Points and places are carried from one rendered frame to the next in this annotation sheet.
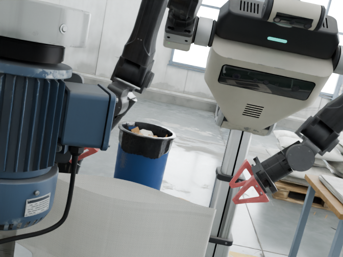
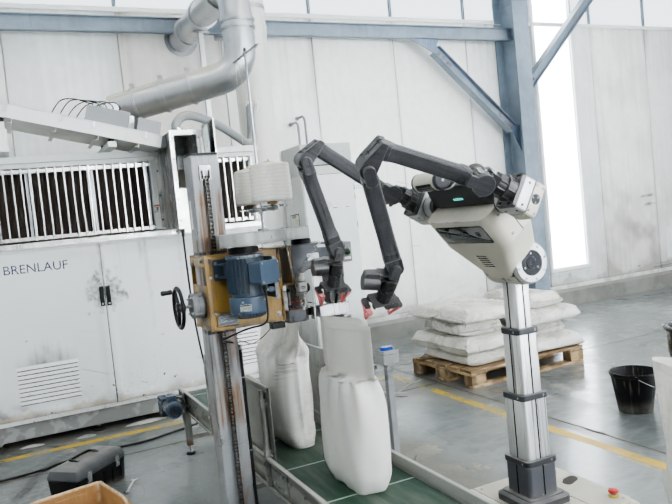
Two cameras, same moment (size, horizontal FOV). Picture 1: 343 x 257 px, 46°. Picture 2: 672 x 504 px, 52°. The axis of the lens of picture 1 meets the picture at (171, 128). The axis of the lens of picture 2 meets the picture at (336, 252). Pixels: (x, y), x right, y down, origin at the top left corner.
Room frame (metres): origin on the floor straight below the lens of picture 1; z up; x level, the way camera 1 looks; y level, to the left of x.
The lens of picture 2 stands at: (-0.25, -2.40, 1.45)
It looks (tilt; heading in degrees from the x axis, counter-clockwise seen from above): 3 degrees down; 65
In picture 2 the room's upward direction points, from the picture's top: 6 degrees counter-clockwise
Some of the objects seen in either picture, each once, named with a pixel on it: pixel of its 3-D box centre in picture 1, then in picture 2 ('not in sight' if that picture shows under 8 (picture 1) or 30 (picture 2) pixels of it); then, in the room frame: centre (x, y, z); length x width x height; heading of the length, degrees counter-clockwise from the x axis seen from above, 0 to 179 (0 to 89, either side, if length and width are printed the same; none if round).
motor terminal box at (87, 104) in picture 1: (82, 121); (264, 274); (0.63, 0.14, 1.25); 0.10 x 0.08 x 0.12; 25
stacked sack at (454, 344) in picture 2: not in sight; (482, 339); (3.16, 2.23, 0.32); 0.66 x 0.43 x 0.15; 2
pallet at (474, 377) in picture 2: not in sight; (496, 359); (3.46, 2.44, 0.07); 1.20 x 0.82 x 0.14; 2
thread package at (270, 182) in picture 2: not in sight; (270, 182); (0.73, 0.25, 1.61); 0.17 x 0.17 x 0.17
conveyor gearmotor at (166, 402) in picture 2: not in sight; (173, 404); (0.59, 2.05, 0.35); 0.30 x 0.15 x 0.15; 90
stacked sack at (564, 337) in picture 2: not in sight; (540, 341); (3.78, 2.24, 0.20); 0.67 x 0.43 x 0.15; 0
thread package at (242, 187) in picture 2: not in sight; (249, 187); (0.73, 0.51, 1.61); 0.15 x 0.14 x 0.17; 90
